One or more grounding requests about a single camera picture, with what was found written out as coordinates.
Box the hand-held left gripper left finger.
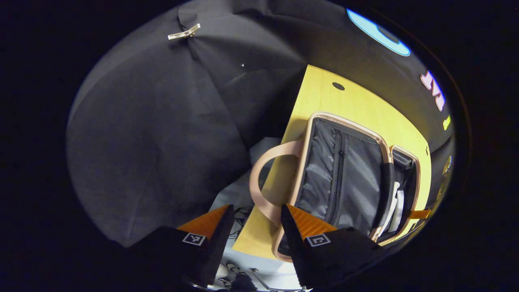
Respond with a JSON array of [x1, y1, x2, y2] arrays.
[[121, 204, 235, 288]]

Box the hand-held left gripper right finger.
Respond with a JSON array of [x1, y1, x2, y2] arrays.
[[280, 204, 385, 289]]

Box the white skin care tube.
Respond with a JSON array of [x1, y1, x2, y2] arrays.
[[387, 182, 400, 228], [395, 190, 405, 233]]

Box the pink suitcase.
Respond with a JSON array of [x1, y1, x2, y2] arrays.
[[249, 111, 422, 262]]

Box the dark object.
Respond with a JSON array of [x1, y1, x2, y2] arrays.
[[217, 262, 260, 292]]

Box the metal bar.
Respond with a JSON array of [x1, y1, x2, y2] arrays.
[[249, 267, 309, 292]]

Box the black backdrop cloth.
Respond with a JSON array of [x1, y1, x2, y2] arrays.
[[66, 0, 455, 249]]

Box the wooden clothes peg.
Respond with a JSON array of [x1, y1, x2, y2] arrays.
[[167, 23, 201, 41]]

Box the black cables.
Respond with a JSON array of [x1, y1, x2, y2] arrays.
[[233, 206, 254, 238]]

